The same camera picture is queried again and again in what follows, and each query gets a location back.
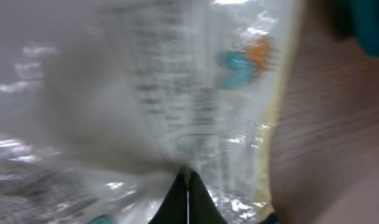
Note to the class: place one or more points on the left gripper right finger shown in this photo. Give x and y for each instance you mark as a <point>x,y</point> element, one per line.
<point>202,209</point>

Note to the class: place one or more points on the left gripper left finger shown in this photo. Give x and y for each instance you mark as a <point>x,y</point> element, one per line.
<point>173,209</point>

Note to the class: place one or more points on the yellow wet wipes pack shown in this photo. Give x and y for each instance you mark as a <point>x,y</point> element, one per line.
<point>104,103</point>

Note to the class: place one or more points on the blue Listerine mouthwash bottle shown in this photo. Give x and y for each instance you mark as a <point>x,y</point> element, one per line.
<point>366,24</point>

